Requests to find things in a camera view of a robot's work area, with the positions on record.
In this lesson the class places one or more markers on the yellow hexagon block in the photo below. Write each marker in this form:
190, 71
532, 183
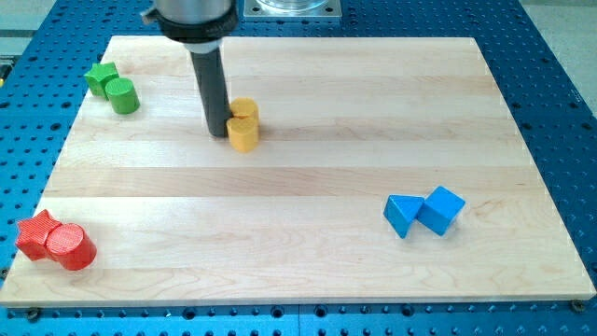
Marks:
243, 134

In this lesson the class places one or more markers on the black tool flange collar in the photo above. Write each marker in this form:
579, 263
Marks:
200, 27

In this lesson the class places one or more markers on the green cylinder block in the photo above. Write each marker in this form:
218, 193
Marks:
122, 95

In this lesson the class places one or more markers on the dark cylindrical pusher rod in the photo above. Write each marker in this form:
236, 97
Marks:
213, 90

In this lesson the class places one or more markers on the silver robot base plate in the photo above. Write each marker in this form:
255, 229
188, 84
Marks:
291, 9

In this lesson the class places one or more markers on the blue cube block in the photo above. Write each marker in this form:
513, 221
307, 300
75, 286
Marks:
440, 209

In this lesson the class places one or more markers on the wooden board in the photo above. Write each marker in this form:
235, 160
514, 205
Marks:
181, 218

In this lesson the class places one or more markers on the yellow heart block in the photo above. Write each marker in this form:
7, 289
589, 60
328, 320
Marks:
244, 108

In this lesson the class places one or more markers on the blue triangle block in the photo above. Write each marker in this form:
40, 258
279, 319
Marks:
400, 211

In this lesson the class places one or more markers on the red cylinder block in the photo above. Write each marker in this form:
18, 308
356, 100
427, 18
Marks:
71, 247

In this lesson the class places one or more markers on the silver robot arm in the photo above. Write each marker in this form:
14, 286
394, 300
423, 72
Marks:
200, 25

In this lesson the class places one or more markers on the green star block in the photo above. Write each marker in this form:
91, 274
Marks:
98, 77

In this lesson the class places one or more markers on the red star block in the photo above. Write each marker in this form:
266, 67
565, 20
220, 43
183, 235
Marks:
34, 233

